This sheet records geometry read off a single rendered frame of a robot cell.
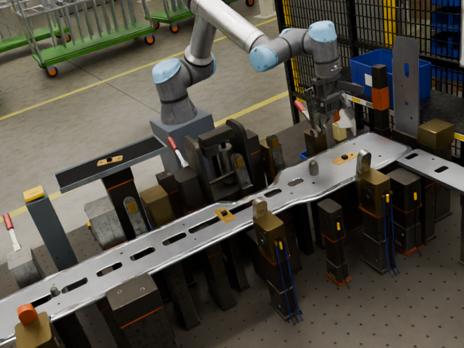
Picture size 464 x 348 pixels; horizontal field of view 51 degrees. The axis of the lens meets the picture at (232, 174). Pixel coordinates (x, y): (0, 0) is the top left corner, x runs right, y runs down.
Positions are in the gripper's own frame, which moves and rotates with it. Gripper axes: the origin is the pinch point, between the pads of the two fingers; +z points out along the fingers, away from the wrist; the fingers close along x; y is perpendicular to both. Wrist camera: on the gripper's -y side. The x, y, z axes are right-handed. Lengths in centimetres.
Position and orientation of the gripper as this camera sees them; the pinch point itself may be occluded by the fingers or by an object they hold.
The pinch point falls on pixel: (341, 128)
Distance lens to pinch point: 163.0
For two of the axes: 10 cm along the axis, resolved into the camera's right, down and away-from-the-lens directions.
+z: 2.3, 8.3, 5.0
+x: 4.5, 3.6, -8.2
